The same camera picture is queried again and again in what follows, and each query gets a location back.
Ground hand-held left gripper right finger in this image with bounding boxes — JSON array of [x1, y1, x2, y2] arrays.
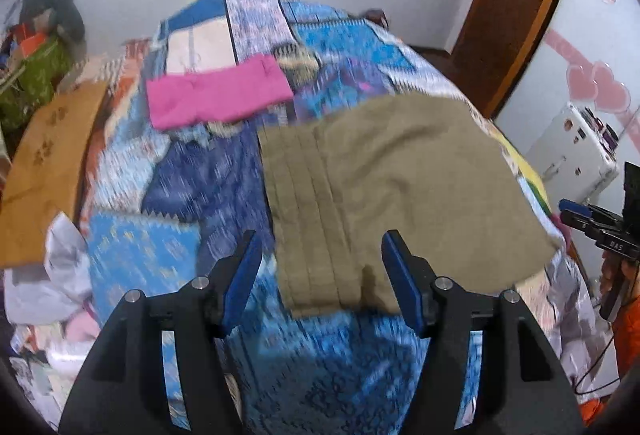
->
[[381, 229, 586, 435]]

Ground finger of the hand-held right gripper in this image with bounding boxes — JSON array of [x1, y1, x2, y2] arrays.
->
[[558, 198, 597, 219], [559, 211, 608, 239]]

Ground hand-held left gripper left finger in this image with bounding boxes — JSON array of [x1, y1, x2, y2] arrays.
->
[[59, 229, 264, 435]]

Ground olive green pants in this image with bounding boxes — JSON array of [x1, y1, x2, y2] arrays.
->
[[256, 94, 561, 320]]

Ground person's orange sleeved forearm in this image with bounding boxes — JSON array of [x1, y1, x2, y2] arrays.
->
[[611, 295, 640, 378]]

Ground person's right hand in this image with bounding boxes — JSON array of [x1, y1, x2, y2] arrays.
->
[[601, 249, 640, 308]]

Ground white appliance box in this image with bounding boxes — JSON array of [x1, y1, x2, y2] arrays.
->
[[524, 102, 622, 217]]

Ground blue patchwork blanket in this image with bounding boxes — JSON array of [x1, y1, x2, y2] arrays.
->
[[80, 0, 568, 435]]

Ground white plastic sheet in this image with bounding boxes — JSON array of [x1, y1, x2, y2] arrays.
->
[[517, 255, 613, 398]]

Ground pink folded cloth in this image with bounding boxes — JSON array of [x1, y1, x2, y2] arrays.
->
[[146, 54, 295, 132]]

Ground white plastic bag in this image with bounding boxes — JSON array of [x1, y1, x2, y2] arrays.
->
[[4, 212, 95, 327]]

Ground brown printed cloth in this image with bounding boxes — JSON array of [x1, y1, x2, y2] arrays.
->
[[0, 80, 111, 269]]

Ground orange patterned bedsheet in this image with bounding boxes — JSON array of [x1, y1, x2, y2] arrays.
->
[[106, 39, 152, 117]]

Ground green patterned cloth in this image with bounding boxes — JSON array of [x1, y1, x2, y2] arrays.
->
[[0, 38, 76, 132]]

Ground grey plush bundle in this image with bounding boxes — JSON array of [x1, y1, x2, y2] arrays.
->
[[19, 0, 87, 47]]

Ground pink heart wall sticker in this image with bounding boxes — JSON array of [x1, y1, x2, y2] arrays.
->
[[544, 28, 640, 143]]

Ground black cable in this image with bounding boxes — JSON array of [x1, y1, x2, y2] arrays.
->
[[574, 310, 623, 397]]

